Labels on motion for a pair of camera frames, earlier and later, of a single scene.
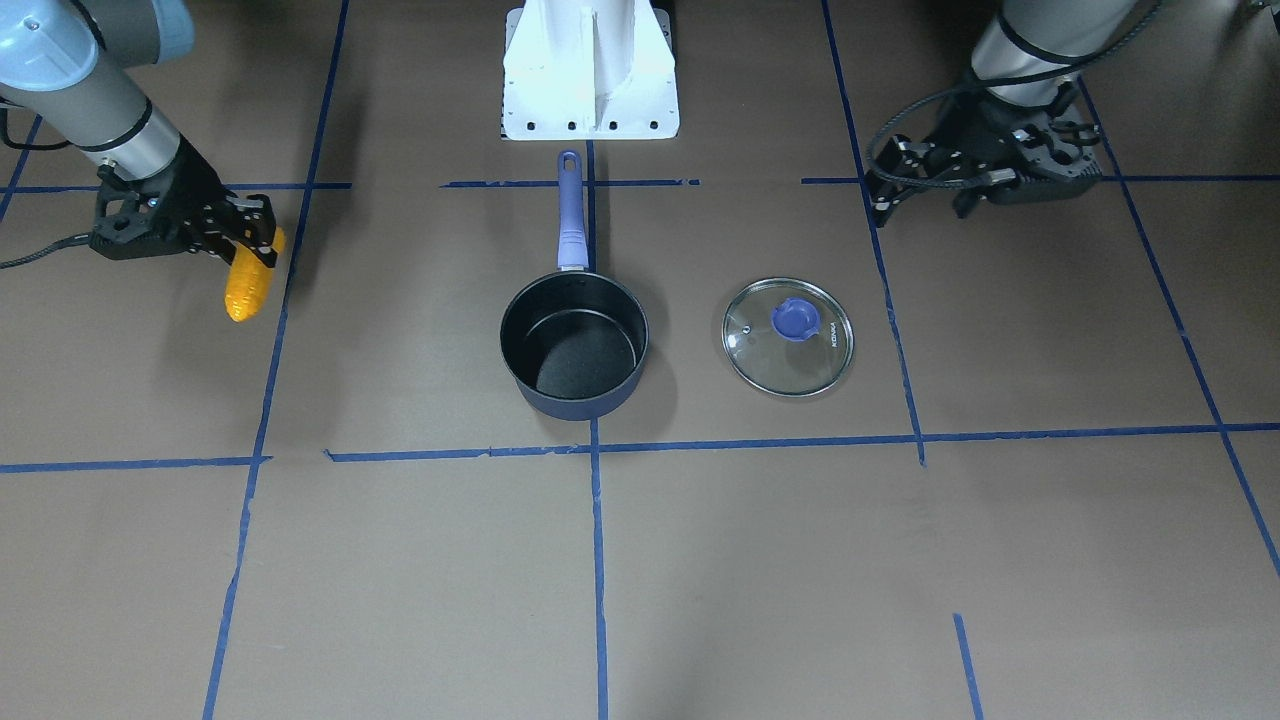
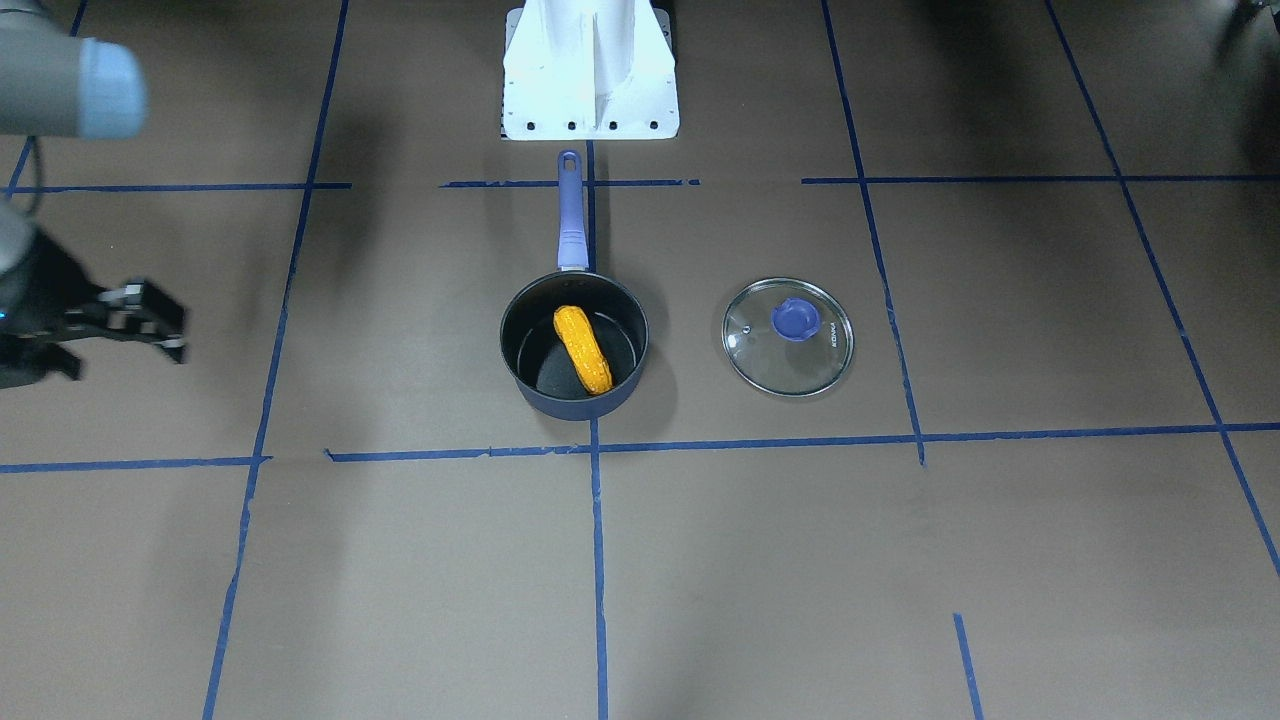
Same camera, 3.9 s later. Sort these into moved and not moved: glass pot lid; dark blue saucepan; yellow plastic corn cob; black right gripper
Moved: black right gripper; yellow plastic corn cob
Not moved: dark blue saucepan; glass pot lid
